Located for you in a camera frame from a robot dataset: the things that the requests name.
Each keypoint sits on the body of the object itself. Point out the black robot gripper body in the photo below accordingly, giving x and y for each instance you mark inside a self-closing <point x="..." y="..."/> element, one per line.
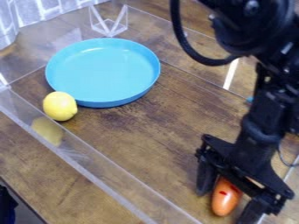
<point x="243" y="162"/>

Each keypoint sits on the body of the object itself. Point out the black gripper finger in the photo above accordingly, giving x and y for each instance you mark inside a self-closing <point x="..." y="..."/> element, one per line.
<point x="252" y="212"/>
<point x="205" y="177"/>

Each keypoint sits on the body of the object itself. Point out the orange toy carrot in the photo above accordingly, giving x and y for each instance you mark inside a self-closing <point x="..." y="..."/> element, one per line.
<point x="225" y="197"/>

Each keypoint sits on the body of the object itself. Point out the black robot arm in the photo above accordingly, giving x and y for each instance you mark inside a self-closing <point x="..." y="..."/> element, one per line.
<point x="257" y="28"/>

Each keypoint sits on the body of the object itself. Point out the purple toy eggplant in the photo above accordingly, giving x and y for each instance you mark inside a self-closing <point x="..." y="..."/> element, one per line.
<point x="249" y="99"/>

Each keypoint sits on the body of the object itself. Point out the blue plastic plate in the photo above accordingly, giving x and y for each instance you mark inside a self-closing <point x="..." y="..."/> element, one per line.
<point x="104" y="72"/>

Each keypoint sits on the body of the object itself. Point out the yellow toy lemon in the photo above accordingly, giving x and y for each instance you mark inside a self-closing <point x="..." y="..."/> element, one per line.
<point x="58" y="106"/>

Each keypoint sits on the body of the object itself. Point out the clear acrylic barrier wall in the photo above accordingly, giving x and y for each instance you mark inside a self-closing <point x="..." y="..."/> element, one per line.
<point x="149" y="206"/>

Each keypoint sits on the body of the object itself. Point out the clear acrylic triangular bracket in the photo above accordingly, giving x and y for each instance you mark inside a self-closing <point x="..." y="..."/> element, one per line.
<point x="105" y="26"/>

